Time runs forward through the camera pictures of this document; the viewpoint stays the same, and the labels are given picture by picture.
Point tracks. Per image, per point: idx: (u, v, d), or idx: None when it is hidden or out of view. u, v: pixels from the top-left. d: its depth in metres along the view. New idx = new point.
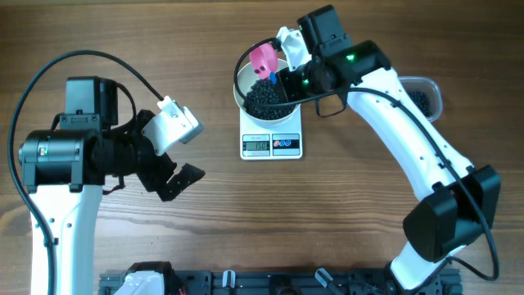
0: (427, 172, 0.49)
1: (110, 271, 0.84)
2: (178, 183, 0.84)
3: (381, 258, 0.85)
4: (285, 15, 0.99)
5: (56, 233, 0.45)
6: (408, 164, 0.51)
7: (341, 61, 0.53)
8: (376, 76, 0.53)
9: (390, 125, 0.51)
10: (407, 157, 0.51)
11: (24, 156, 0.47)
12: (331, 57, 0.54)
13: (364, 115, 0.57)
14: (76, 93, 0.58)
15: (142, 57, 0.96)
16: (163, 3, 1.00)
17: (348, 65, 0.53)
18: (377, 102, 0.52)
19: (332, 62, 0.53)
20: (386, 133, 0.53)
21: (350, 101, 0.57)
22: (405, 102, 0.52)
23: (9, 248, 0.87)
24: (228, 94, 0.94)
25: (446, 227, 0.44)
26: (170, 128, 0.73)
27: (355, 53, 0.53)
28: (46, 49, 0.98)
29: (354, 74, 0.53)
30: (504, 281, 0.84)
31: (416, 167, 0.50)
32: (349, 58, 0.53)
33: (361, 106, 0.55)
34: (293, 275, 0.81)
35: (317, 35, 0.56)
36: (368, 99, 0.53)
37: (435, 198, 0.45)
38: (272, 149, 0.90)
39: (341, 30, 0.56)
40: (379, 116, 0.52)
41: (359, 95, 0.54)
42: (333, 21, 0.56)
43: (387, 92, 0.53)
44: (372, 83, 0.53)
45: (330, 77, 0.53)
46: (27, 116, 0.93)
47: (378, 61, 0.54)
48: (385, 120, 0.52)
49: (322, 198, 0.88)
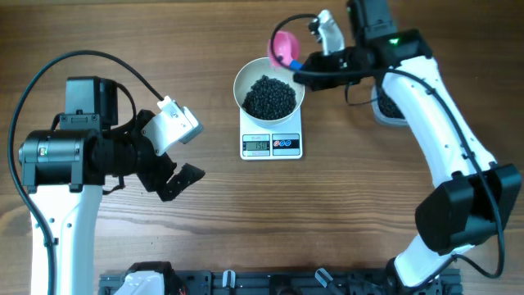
0: (450, 160, 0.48)
1: (110, 271, 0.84)
2: (178, 183, 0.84)
3: (381, 258, 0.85)
4: (285, 15, 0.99)
5: (56, 233, 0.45)
6: (432, 151, 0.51)
7: (385, 45, 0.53)
8: (416, 63, 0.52)
9: (421, 111, 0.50)
10: (431, 144, 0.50)
11: (24, 156, 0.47)
12: (373, 41, 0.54)
13: (395, 100, 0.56)
14: (77, 93, 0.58)
15: (142, 57, 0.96)
16: (163, 3, 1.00)
17: (389, 49, 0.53)
18: (413, 87, 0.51)
19: (375, 44, 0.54)
20: (414, 119, 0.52)
21: (383, 84, 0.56)
22: (440, 91, 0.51)
23: (9, 248, 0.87)
24: (228, 94, 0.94)
25: (460, 214, 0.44)
26: (170, 128, 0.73)
27: (399, 38, 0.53)
28: (46, 50, 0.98)
29: (395, 58, 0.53)
30: (504, 281, 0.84)
31: (439, 154, 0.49)
32: (392, 42, 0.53)
33: (394, 88, 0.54)
34: (292, 274, 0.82)
35: (365, 17, 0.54)
36: (404, 83, 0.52)
37: (452, 184, 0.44)
38: (272, 149, 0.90)
39: (388, 16, 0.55)
40: (410, 100, 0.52)
41: (395, 78, 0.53)
42: (381, 6, 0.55)
43: (424, 79, 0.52)
44: (412, 68, 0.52)
45: (370, 58, 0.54)
46: (27, 117, 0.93)
47: (420, 50, 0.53)
48: (416, 106, 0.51)
49: (322, 198, 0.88)
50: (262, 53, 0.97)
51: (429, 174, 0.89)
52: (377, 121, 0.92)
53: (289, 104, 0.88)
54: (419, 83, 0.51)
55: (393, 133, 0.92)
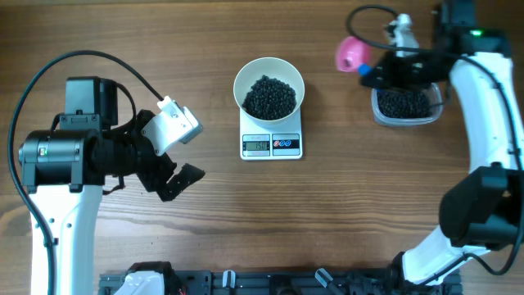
0: (494, 152, 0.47)
1: (110, 271, 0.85)
2: (178, 183, 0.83)
3: (381, 258, 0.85)
4: (286, 15, 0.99)
5: (56, 233, 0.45)
6: (479, 139, 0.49)
7: (465, 33, 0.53)
8: (490, 57, 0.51)
9: (483, 102, 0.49)
10: (481, 136, 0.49)
11: (24, 156, 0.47)
12: (456, 29, 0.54)
13: (458, 86, 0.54)
14: (77, 93, 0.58)
15: (142, 57, 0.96)
16: (163, 3, 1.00)
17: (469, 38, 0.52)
18: (481, 78, 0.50)
19: (458, 29, 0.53)
20: (471, 111, 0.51)
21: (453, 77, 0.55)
22: (508, 90, 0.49)
23: (9, 249, 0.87)
24: (228, 94, 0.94)
25: (488, 201, 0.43)
26: (171, 128, 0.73)
27: (482, 30, 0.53)
28: (46, 50, 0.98)
29: (473, 47, 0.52)
30: (504, 281, 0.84)
31: (485, 142, 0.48)
32: (475, 33, 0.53)
33: (462, 79, 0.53)
34: (292, 274, 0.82)
35: (449, 12, 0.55)
36: (473, 70, 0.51)
37: (491, 170, 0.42)
38: (272, 149, 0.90)
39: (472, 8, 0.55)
40: (474, 91, 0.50)
41: (466, 65, 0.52)
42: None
43: (494, 73, 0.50)
44: (485, 61, 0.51)
45: (448, 43, 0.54)
46: (27, 117, 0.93)
47: (499, 48, 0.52)
48: (478, 97, 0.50)
49: (323, 198, 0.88)
50: (263, 53, 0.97)
51: (429, 174, 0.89)
52: (377, 121, 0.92)
53: (289, 104, 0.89)
54: (488, 75, 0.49)
55: (393, 133, 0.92)
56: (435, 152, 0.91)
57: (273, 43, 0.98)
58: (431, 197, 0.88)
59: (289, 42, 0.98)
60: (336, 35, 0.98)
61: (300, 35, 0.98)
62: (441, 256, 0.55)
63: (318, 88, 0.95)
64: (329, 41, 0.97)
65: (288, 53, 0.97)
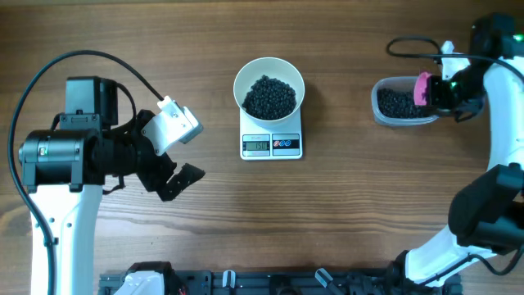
0: (519, 159, 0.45)
1: (110, 271, 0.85)
2: (178, 183, 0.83)
3: (381, 258, 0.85)
4: (286, 15, 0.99)
5: (56, 233, 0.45)
6: (503, 142, 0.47)
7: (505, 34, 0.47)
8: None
9: (512, 106, 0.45)
10: (508, 139, 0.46)
11: (24, 156, 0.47)
12: (495, 28, 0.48)
13: (488, 83, 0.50)
14: (77, 93, 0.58)
15: (142, 57, 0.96)
16: (163, 3, 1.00)
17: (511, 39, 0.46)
18: (513, 81, 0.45)
19: (499, 31, 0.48)
20: (498, 112, 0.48)
21: (485, 75, 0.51)
22: None
23: (9, 248, 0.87)
24: (228, 94, 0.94)
25: (502, 198, 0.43)
26: (171, 128, 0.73)
27: None
28: (46, 50, 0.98)
29: (512, 51, 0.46)
30: (505, 281, 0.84)
31: (508, 147, 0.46)
32: (517, 37, 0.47)
33: (494, 79, 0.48)
34: (292, 274, 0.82)
35: (490, 17, 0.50)
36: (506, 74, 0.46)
37: (510, 169, 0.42)
38: (272, 149, 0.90)
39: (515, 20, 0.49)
40: (504, 93, 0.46)
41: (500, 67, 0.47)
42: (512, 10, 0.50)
43: None
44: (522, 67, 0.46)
45: (486, 44, 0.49)
46: (27, 117, 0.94)
47: None
48: (508, 101, 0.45)
49: (323, 198, 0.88)
50: (262, 53, 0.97)
51: (429, 174, 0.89)
52: (377, 121, 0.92)
53: (289, 104, 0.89)
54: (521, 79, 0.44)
55: (393, 133, 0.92)
56: (435, 152, 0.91)
57: (273, 43, 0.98)
58: (431, 197, 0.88)
59: (289, 42, 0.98)
60: (336, 36, 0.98)
61: (299, 35, 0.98)
62: (446, 255, 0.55)
63: (318, 88, 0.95)
64: (329, 41, 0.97)
65: (288, 53, 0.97)
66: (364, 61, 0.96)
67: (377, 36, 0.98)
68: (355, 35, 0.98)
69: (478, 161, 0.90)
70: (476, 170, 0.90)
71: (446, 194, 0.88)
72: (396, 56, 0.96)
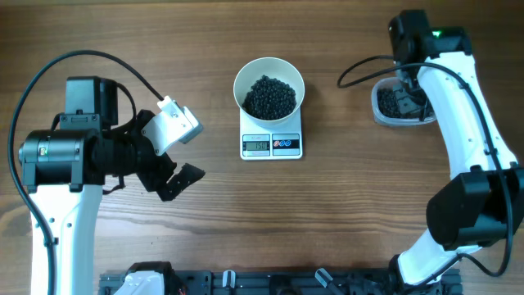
0: (472, 154, 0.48)
1: (110, 271, 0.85)
2: (178, 183, 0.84)
3: (381, 258, 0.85)
4: (285, 15, 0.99)
5: (56, 233, 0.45)
6: (455, 142, 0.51)
7: (426, 35, 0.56)
8: (453, 56, 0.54)
9: (452, 104, 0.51)
10: (455, 137, 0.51)
11: (24, 156, 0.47)
12: (417, 32, 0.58)
13: (430, 93, 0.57)
14: (77, 93, 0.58)
15: (142, 57, 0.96)
16: (163, 3, 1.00)
17: (431, 38, 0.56)
18: (447, 79, 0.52)
19: (417, 34, 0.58)
20: (445, 114, 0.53)
21: (419, 76, 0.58)
22: (475, 88, 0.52)
23: (9, 248, 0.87)
24: (228, 94, 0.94)
25: (473, 206, 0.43)
26: (171, 128, 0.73)
27: (441, 31, 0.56)
28: (46, 50, 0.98)
29: (435, 47, 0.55)
30: (505, 281, 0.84)
31: (462, 147, 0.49)
32: (435, 34, 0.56)
33: (431, 85, 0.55)
34: (292, 274, 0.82)
35: (405, 26, 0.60)
36: (440, 76, 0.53)
37: (471, 174, 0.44)
38: (272, 149, 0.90)
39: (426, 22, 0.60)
40: (444, 95, 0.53)
41: (430, 70, 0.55)
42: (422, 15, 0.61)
43: (460, 74, 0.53)
44: (449, 64, 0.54)
45: (411, 47, 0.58)
46: (27, 116, 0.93)
47: (460, 45, 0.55)
48: (448, 99, 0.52)
49: (323, 198, 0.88)
50: (262, 53, 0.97)
51: (429, 174, 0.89)
52: (377, 121, 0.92)
53: (289, 104, 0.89)
54: (453, 78, 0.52)
55: (393, 133, 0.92)
56: (435, 152, 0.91)
57: (273, 43, 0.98)
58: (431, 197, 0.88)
59: (289, 42, 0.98)
60: (336, 36, 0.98)
61: (300, 35, 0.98)
62: (437, 258, 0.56)
63: (318, 88, 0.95)
64: (329, 41, 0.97)
65: (288, 53, 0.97)
66: (364, 61, 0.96)
67: (377, 36, 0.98)
68: (355, 35, 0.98)
69: None
70: None
71: None
72: None
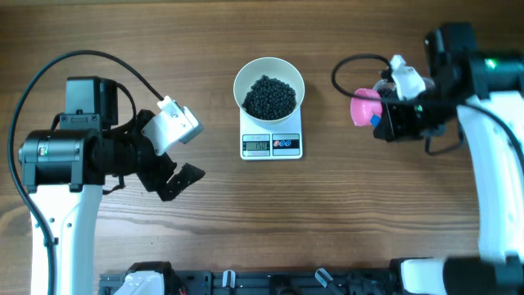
0: (511, 233, 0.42)
1: (110, 271, 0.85)
2: (178, 183, 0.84)
3: (381, 258, 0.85)
4: (285, 15, 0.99)
5: (56, 233, 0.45)
6: (491, 213, 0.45)
7: (476, 65, 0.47)
8: (507, 97, 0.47)
9: (498, 166, 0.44)
10: (494, 207, 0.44)
11: (24, 156, 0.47)
12: (464, 57, 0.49)
13: (471, 140, 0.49)
14: (77, 93, 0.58)
15: (142, 57, 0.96)
16: (163, 3, 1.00)
17: (485, 70, 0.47)
18: (495, 133, 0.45)
19: (467, 60, 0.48)
20: (485, 173, 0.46)
21: (461, 113, 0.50)
22: None
23: (9, 248, 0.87)
24: (228, 94, 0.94)
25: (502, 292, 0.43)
26: (171, 128, 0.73)
27: (496, 60, 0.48)
28: (46, 50, 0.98)
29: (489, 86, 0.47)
30: None
31: (499, 222, 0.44)
32: (489, 64, 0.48)
33: (477, 132, 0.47)
34: (293, 274, 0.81)
35: (449, 44, 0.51)
36: (490, 126, 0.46)
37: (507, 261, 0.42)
38: (272, 149, 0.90)
39: (472, 38, 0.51)
40: (489, 152, 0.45)
41: (481, 117, 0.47)
42: (466, 30, 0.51)
43: (512, 127, 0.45)
44: (500, 110, 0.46)
45: (456, 74, 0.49)
46: (27, 116, 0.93)
47: (517, 80, 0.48)
48: (494, 160, 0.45)
49: (323, 198, 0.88)
50: (263, 53, 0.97)
51: (429, 174, 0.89)
52: None
53: (289, 104, 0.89)
54: (505, 132, 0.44)
55: None
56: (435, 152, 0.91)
57: (273, 43, 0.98)
58: (431, 197, 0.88)
59: (289, 42, 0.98)
60: (336, 36, 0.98)
61: (300, 35, 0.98)
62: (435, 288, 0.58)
63: (318, 88, 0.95)
64: (329, 41, 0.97)
65: (288, 53, 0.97)
66: (364, 61, 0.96)
67: (377, 36, 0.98)
68: (355, 35, 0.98)
69: None
70: None
71: (446, 194, 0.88)
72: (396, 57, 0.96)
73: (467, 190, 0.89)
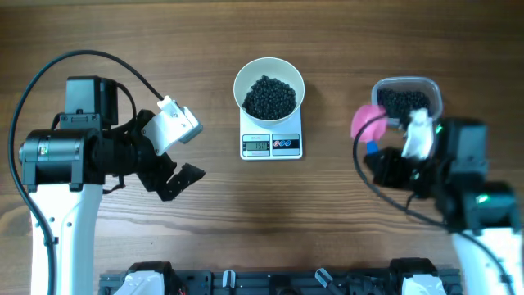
0: None
1: (110, 271, 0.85)
2: (178, 183, 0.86)
3: (381, 258, 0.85)
4: (286, 15, 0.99)
5: (56, 231, 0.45)
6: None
7: (469, 201, 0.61)
8: (492, 233, 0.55)
9: (484, 278, 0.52)
10: None
11: (25, 156, 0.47)
12: (463, 187, 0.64)
13: (460, 248, 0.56)
14: (77, 92, 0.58)
15: (142, 58, 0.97)
16: (163, 3, 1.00)
17: (475, 206, 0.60)
18: (487, 265, 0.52)
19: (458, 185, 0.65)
20: (472, 276, 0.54)
21: (458, 237, 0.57)
22: (515, 280, 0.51)
23: (9, 248, 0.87)
24: (228, 94, 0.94)
25: None
26: (171, 128, 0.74)
27: (487, 196, 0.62)
28: (47, 50, 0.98)
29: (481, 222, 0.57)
30: None
31: None
32: (480, 200, 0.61)
33: (466, 250, 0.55)
34: (293, 275, 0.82)
35: (456, 153, 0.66)
36: (480, 257, 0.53)
37: None
38: (272, 149, 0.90)
39: (479, 156, 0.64)
40: (478, 274, 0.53)
41: (472, 242, 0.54)
42: (473, 142, 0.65)
43: (501, 261, 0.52)
44: (494, 246, 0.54)
45: (453, 197, 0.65)
46: (27, 116, 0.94)
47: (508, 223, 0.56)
48: (481, 274, 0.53)
49: (322, 198, 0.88)
50: (263, 53, 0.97)
51: None
52: None
53: (289, 104, 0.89)
54: (495, 265, 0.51)
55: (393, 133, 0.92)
56: None
57: (273, 43, 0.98)
58: None
59: (289, 42, 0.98)
60: (336, 36, 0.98)
61: (300, 35, 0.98)
62: None
63: (318, 88, 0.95)
64: (329, 42, 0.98)
65: (288, 53, 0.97)
66: (364, 61, 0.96)
67: (377, 36, 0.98)
68: (355, 35, 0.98)
69: None
70: None
71: None
72: (396, 57, 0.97)
73: None
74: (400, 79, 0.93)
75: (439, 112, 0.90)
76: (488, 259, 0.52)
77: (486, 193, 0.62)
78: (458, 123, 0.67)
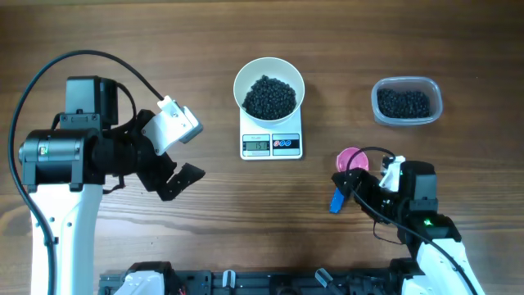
0: None
1: (110, 271, 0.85)
2: (178, 182, 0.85)
3: (381, 258, 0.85)
4: (286, 15, 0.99)
5: (56, 232, 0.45)
6: None
7: (418, 223, 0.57)
8: (448, 243, 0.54)
9: (442, 277, 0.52)
10: None
11: (24, 156, 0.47)
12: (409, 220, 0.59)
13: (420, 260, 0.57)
14: (78, 93, 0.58)
15: (142, 57, 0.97)
16: (163, 3, 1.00)
17: (424, 228, 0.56)
18: (441, 261, 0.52)
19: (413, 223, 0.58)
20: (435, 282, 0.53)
21: (421, 255, 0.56)
22: (470, 273, 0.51)
23: (9, 248, 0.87)
24: (228, 94, 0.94)
25: None
26: (170, 128, 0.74)
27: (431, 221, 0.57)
28: (46, 50, 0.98)
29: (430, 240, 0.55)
30: (505, 281, 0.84)
31: None
32: (426, 223, 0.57)
33: (422, 256, 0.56)
34: (293, 275, 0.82)
35: (413, 190, 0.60)
36: (431, 253, 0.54)
37: None
38: (272, 149, 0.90)
39: (433, 194, 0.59)
40: (437, 272, 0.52)
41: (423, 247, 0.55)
42: (430, 185, 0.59)
43: (453, 256, 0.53)
44: (444, 243, 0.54)
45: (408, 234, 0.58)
46: (27, 116, 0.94)
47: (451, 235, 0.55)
48: (443, 277, 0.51)
49: (322, 198, 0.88)
50: (263, 53, 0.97)
51: None
52: (377, 121, 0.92)
53: (289, 104, 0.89)
54: (447, 258, 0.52)
55: (393, 133, 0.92)
56: (435, 152, 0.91)
57: (273, 43, 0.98)
58: None
59: (289, 42, 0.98)
60: (336, 36, 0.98)
61: (300, 35, 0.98)
62: None
63: (318, 88, 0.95)
64: (329, 41, 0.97)
65: (288, 53, 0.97)
66: (364, 61, 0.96)
67: (377, 36, 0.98)
68: (355, 35, 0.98)
69: (477, 161, 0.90)
70: (476, 170, 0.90)
71: (446, 195, 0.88)
72: (396, 57, 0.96)
73: (468, 190, 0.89)
74: (400, 79, 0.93)
75: (439, 112, 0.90)
76: (441, 256, 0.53)
77: (430, 219, 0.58)
78: (411, 161, 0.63)
